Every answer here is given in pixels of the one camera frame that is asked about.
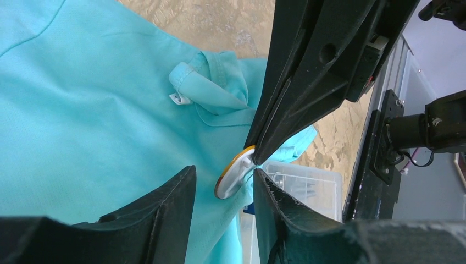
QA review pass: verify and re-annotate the teal t-shirt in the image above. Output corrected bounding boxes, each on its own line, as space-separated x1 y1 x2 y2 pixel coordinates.
0 0 318 264

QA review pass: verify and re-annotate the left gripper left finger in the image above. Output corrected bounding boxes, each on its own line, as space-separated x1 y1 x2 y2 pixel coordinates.
1 166 196 263

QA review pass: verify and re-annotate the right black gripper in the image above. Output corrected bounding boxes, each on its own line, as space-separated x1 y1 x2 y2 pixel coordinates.
244 1 418 165

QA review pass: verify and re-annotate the clear plastic screw box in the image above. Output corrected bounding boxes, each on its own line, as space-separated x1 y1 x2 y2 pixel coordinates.
240 161 342 263

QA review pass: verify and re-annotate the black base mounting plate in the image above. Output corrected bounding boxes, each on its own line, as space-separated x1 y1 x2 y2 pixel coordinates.
343 90 404 222

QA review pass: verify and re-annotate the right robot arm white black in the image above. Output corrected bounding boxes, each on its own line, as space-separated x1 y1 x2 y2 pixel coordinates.
245 1 465 165

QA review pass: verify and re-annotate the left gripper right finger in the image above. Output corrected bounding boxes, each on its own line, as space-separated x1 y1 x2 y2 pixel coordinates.
253 169 465 263

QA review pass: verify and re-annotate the orange round brooch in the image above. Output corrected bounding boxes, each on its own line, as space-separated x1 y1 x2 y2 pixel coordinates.
214 145 256 200

